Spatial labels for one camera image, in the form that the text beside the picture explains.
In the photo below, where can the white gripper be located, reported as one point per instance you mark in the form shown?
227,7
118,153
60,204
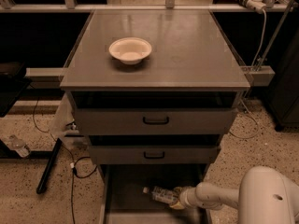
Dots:
186,196

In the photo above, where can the blue labelled plastic bottle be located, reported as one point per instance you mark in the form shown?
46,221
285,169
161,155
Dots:
161,195

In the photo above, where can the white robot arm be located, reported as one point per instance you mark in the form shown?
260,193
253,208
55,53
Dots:
264,196

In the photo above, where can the grey bottom drawer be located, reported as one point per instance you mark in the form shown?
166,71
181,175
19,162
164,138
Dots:
124,201

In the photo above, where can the grey drawer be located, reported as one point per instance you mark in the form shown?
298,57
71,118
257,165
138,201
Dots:
124,201
153,149
153,112

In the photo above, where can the grey middle drawer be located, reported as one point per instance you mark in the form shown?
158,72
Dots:
153,149

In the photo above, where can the grey drawer cabinet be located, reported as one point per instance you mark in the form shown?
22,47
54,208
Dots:
189,53

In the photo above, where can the grey top drawer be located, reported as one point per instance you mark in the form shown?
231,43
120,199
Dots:
153,112

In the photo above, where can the clear bottle on floor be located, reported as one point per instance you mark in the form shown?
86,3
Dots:
19,146

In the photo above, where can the black table leg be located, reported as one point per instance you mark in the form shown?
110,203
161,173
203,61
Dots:
42,186

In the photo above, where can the white paper bowl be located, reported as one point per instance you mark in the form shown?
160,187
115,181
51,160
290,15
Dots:
130,50

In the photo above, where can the black table at left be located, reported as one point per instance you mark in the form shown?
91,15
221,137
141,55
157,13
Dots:
12,84

